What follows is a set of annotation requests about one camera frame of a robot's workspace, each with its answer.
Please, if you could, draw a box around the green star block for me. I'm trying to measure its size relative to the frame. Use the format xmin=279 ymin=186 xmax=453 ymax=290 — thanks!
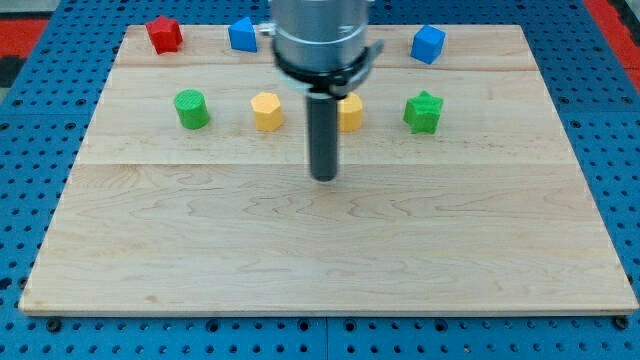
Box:
xmin=403 ymin=91 xmax=444 ymax=134

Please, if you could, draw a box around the red star block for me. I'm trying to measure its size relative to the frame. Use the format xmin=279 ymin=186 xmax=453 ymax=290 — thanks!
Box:
xmin=145 ymin=15 xmax=183 ymax=54

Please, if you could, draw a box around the yellow hexagon block left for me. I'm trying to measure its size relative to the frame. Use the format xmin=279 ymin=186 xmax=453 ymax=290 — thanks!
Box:
xmin=250 ymin=92 xmax=284 ymax=132

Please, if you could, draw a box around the blue triangular prism block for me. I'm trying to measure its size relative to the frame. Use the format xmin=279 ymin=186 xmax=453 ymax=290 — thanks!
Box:
xmin=228 ymin=17 xmax=258 ymax=53

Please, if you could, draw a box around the yellow hexagon block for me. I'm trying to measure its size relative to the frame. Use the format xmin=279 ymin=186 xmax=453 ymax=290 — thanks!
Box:
xmin=338 ymin=92 xmax=363 ymax=132
xmin=250 ymin=92 xmax=284 ymax=132

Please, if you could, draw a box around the yellow hexagon block right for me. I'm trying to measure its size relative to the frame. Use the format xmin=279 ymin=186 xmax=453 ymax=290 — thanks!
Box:
xmin=338 ymin=92 xmax=363 ymax=132

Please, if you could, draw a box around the green cylinder block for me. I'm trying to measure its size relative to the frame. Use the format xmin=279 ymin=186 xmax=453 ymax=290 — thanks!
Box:
xmin=173 ymin=89 xmax=210 ymax=130

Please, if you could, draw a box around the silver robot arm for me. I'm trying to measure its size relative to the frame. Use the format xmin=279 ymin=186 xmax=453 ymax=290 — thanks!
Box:
xmin=258 ymin=0 xmax=384 ymax=182

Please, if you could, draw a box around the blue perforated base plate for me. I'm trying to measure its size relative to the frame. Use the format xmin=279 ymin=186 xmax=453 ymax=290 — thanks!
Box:
xmin=1 ymin=0 xmax=639 ymax=359

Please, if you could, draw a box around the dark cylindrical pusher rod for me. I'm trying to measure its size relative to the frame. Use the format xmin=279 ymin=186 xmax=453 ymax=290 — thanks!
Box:
xmin=306 ymin=94 xmax=338 ymax=182

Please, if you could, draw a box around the blue cube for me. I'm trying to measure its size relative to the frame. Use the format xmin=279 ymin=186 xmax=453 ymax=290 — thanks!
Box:
xmin=410 ymin=25 xmax=446 ymax=64

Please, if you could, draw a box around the wooden board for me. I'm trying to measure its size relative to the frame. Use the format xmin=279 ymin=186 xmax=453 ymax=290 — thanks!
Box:
xmin=19 ymin=25 xmax=638 ymax=317

